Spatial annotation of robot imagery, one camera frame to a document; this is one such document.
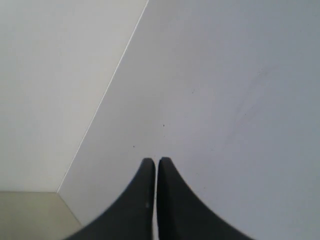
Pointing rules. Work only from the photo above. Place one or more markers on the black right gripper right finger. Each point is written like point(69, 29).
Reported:
point(181, 215)

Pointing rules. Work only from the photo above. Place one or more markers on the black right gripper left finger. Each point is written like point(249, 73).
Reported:
point(130, 217)

